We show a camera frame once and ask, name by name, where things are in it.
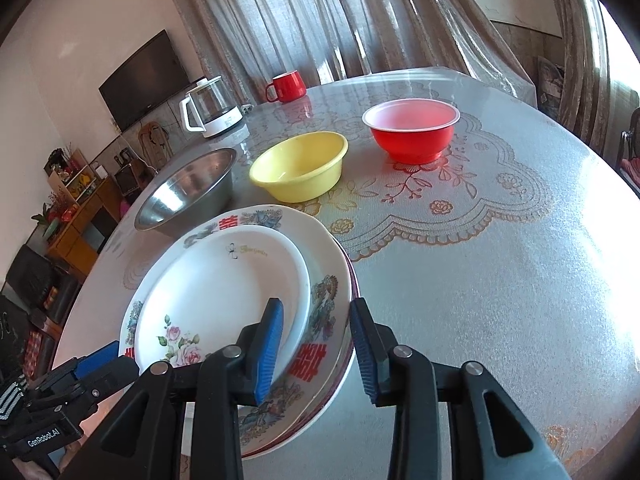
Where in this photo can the black wall television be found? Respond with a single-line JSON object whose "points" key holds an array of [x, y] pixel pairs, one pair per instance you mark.
{"points": [[142, 80]]}

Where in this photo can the white glass electric kettle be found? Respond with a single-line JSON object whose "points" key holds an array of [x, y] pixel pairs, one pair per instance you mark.
{"points": [[210, 107]]}

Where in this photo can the pink bag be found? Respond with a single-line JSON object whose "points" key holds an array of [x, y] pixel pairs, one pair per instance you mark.
{"points": [[125, 206]]}

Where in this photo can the white plate with pink roses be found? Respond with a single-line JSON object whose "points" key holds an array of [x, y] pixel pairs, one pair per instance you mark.
{"points": [[225, 290]]}

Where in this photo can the potted plant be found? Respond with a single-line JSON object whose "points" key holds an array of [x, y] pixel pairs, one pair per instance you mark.
{"points": [[45, 220]]}

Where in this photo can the wide grey sheer curtain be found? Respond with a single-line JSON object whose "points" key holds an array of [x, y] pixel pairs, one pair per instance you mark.
{"points": [[325, 15]]}

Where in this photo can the red mug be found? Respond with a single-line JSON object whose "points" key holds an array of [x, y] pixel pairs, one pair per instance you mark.
{"points": [[287, 87]]}

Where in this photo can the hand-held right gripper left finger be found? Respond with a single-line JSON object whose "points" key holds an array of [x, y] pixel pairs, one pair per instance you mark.
{"points": [[267, 355]]}

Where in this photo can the black sofa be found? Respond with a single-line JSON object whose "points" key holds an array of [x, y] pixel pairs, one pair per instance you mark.
{"points": [[35, 280]]}

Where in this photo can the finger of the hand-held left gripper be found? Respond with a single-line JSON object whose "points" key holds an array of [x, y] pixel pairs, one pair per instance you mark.
{"points": [[115, 375], [97, 357]]}

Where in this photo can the black speaker box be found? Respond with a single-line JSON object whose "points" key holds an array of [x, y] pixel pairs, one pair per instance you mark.
{"points": [[127, 175]]}

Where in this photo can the small wooden shelf unit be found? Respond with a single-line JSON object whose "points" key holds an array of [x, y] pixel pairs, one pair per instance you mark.
{"points": [[75, 175]]}

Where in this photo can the grey patterned cushion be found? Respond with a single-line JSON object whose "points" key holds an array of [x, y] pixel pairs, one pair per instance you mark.
{"points": [[550, 85]]}

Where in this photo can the white plate with red characters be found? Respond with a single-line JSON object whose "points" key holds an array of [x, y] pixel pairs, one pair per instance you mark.
{"points": [[320, 305]]}

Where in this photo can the yellow plastic bowl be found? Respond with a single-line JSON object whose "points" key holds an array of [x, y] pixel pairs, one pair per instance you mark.
{"points": [[300, 165]]}

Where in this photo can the white plate with purple rim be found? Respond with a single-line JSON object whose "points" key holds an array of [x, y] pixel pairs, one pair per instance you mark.
{"points": [[336, 390]]}

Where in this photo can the stainless steel bowl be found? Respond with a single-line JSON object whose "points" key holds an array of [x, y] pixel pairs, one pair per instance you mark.
{"points": [[185, 195]]}

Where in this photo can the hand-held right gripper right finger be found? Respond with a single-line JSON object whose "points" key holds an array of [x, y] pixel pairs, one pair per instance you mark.
{"points": [[362, 355]]}

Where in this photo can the wooden cabinet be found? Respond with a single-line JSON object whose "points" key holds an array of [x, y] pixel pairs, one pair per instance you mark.
{"points": [[80, 230]]}

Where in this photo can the narrow grey sheer curtain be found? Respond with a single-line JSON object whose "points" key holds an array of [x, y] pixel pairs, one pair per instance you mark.
{"points": [[580, 60]]}

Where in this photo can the red plastic bowl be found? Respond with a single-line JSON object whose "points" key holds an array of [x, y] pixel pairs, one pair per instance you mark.
{"points": [[410, 135]]}

